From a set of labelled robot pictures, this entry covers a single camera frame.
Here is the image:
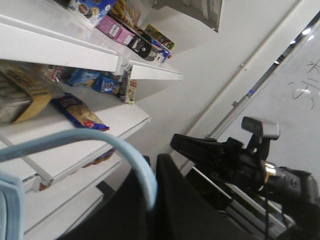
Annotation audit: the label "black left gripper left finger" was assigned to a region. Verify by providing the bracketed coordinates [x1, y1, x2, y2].
[59, 170, 153, 240]

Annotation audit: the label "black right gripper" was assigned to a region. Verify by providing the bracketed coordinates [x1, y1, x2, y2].
[170, 133, 265, 192]

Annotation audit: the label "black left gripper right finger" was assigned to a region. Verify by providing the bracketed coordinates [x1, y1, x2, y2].
[155, 153, 253, 240]

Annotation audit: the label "light blue plastic basket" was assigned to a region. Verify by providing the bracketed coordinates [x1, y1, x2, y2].
[0, 129, 158, 240]

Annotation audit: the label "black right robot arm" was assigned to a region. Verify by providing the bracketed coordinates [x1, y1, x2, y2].
[170, 133, 320, 240]

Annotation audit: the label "white metal shelving unit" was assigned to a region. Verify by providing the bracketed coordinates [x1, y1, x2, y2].
[0, 0, 170, 240]

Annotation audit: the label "orange rice cracker bag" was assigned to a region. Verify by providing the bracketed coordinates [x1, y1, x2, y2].
[119, 68, 138, 105]

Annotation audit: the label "white rolling whiteboard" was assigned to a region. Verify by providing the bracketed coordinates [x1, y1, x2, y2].
[179, 0, 320, 233]

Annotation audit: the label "blue red cracker bag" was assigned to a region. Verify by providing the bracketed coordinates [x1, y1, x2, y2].
[51, 92, 110, 132]

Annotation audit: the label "black snack box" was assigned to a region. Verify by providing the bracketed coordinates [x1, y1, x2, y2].
[109, 14, 152, 59]

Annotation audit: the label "pink snack box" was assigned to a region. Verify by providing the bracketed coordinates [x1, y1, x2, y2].
[96, 15, 135, 46]

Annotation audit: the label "clear box yellow sleeve biscuits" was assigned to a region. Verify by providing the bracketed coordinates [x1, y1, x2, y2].
[0, 60, 64, 126]

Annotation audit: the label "blue cookie cup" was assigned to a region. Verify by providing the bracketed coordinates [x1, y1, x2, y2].
[67, 0, 117, 27]

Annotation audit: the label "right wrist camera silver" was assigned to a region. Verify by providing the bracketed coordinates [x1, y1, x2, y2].
[241, 116, 280, 140]

